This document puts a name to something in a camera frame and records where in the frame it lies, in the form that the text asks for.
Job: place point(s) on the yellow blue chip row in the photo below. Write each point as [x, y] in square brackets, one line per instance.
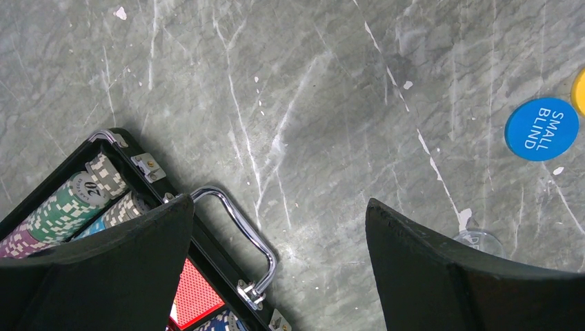
[225, 321]

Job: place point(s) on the green purple chip row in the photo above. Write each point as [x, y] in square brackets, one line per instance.
[80, 198]

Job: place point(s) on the red playing card deck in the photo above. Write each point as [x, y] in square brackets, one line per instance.
[195, 300]

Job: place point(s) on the clear dealer button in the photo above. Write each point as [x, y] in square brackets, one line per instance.
[482, 241]

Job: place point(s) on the yellow big blind button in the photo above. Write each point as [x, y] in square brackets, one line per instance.
[578, 92]

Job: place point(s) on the blue small blind button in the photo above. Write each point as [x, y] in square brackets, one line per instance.
[541, 129]

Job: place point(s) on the blue grey chip row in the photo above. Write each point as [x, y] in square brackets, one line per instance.
[130, 206]

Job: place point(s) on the black aluminium poker case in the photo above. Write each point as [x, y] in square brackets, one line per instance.
[145, 177]

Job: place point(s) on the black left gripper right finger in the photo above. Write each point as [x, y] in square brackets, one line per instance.
[427, 281]

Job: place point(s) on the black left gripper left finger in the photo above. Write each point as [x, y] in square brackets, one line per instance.
[122, 278]

